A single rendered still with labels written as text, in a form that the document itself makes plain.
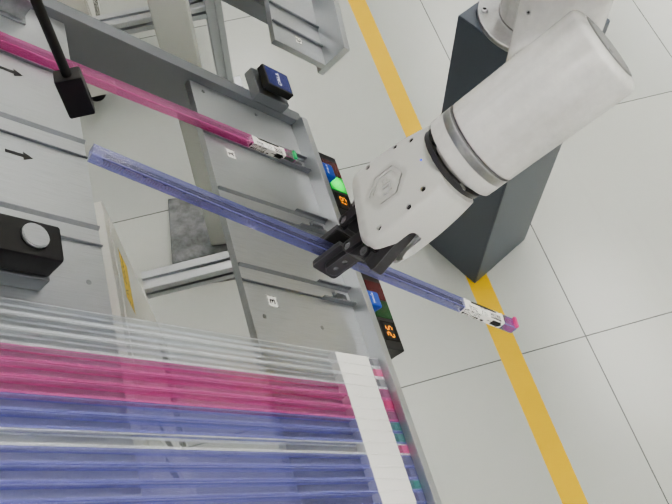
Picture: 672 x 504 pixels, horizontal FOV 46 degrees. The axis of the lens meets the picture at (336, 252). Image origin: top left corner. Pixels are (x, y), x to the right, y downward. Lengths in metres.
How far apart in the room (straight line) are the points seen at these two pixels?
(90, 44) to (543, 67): 0.56
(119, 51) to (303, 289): 0.37
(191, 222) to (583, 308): 0.95
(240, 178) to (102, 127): 1.23
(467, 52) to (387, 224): 0.75
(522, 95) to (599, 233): 1.38
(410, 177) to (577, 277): 1.27
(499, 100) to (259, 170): 0.46
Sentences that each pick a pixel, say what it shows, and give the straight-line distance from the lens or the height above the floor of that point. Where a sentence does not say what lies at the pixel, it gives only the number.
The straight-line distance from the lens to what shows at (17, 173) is 0.80.
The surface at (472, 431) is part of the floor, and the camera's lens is 1.75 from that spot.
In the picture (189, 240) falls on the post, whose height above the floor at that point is 0.01.
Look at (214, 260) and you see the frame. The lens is 1.54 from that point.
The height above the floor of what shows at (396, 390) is 0.73.
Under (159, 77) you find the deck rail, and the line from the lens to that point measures 1.07.
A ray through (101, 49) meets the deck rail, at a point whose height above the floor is 0.94.
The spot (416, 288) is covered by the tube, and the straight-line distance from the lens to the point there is 0.84.
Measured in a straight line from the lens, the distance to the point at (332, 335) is 0.97.
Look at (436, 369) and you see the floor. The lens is 1.79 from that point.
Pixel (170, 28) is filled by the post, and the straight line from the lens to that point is 1.39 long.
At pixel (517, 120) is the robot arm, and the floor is 1.14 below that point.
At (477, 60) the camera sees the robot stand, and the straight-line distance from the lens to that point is 1.42.
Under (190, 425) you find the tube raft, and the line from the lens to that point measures 0.73.
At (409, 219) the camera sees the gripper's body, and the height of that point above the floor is 1.05.
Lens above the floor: 1.64
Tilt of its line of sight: 60 degrees down
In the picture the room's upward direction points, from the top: straight up
